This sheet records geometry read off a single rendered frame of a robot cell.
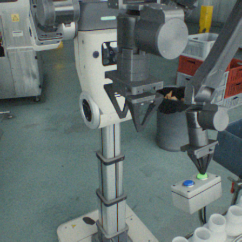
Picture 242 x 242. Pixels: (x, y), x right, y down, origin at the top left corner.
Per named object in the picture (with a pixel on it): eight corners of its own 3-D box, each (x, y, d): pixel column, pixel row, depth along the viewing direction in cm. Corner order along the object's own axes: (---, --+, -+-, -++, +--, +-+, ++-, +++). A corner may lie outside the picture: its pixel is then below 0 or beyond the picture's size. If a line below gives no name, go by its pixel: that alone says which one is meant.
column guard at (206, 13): (203, 35, 981) (207, 6, 929) (196, 33, 1010) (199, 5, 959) (210, 34, 999) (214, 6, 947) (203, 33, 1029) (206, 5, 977)
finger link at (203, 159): (221, 172, 77) (218, 142, 75) (205, 180, 73) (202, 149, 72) (204, 167, 83) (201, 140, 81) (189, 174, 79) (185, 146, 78)
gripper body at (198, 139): (219, 146, 76) (216, 122, 74) (195, 156, 71) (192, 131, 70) (203, 143, 81) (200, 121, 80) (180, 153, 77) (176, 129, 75)
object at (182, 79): (200, 97, 307) (203, 79, 297) (174, 87, 335) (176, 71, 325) (226, 86, 341) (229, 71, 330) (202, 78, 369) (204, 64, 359)
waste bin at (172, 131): (169, 159, 270) (175, 104, 240) (145, 140, 304) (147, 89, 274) (199, 146, 291) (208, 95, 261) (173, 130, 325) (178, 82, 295)
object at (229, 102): (221, 113, 369) (224, 99, 359) (200, 103, 399) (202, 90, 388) (244, 103, 399) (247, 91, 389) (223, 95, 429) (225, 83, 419)
